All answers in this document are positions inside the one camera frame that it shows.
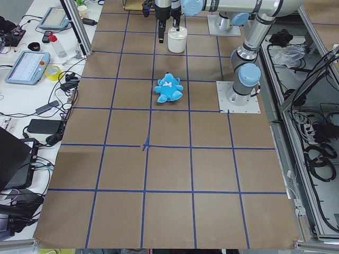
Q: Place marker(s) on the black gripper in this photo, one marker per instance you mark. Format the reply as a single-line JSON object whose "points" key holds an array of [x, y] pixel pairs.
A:
{"points": [[161, 12]]}

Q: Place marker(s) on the white trash can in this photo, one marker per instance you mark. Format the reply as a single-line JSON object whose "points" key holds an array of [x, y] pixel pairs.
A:
{"points": [[177, 39]]}

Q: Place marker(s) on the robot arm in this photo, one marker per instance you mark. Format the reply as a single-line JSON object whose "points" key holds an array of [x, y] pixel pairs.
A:
{"points": [[270, 8], [247, 73]]}

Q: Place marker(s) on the blue teddy bear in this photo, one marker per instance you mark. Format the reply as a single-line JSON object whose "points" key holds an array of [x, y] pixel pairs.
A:
{"points": [[169, 88]]}

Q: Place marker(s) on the white paper cup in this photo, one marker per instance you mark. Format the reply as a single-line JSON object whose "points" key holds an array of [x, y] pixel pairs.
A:
{"points": [[83, 11]]}

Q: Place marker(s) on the clear bottle red cap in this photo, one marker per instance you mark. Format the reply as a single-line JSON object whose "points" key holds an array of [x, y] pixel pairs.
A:
{"points": [[58, 47]]}

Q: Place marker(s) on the far teach pendant tablet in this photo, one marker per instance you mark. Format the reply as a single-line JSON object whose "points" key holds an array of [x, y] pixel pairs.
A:
{"points": [[54, 19]]}

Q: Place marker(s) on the teach pendant tablet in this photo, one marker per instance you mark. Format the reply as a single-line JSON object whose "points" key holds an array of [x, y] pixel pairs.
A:
{"points": [[54, 19], [29, 68]]}

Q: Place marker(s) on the black cloth bundle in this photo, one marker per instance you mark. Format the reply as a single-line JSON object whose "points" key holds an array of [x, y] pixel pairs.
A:
{"points": [[281, 38]]}

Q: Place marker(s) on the crumpled white cloth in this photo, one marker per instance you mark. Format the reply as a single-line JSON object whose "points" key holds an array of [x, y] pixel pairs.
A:
{"points": [[289, 56]]}

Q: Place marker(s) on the yellow tape roll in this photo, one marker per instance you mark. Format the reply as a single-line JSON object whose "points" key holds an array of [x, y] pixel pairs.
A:
{"points": [[52, 72]]}

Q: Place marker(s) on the small black bowl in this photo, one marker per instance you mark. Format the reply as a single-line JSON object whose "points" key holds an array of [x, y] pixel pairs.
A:
{"points": [[34, 46]]}

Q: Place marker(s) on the near teach pendant tablet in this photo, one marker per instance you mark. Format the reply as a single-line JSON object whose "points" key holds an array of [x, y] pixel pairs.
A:
{"points": [[29, 68]]}

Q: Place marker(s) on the black power brick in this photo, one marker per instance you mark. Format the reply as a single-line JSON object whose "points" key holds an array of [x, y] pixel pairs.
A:
{"points": [[41, 126]]}

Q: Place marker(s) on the black laptop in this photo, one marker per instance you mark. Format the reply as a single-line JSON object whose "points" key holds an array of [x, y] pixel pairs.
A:
{"points": [[17, 159]]}

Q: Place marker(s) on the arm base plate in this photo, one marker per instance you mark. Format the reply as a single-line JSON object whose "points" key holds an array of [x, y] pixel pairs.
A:
{"points": [[220, 25], [231, 102]]}

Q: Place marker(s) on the aluminium frame post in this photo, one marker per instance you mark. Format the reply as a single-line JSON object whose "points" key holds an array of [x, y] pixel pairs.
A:
{"points": [[74, 18]]}

